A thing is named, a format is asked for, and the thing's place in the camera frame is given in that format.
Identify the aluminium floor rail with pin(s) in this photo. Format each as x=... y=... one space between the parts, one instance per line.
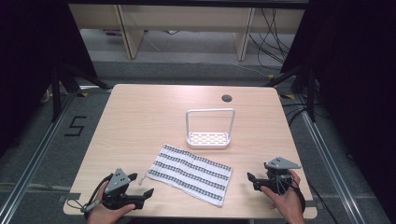
x=330 y=168
x=34 y=161

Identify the black metal stand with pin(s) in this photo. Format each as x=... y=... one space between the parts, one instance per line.
x=311 y=93
x=56 y=93

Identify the beige wooden shelf unit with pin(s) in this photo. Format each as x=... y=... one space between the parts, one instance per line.
x=186 y=18

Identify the black curtain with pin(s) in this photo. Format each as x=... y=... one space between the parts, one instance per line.
x=28 y=68
x=355 y=81

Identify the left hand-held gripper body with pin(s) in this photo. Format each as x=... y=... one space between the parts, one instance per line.
x=116 y=182

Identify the person's left hand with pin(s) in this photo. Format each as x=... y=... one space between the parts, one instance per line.
x=104 y=214

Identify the person's right hand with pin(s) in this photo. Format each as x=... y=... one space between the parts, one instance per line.
x=286 y=203

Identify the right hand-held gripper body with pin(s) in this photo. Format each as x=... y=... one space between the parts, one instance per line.
x=278 y=174

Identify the white striped dish towel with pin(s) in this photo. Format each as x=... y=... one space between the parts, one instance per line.
x=190 y=174

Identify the white towel rack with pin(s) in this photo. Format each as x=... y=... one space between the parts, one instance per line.
x=208 y=137

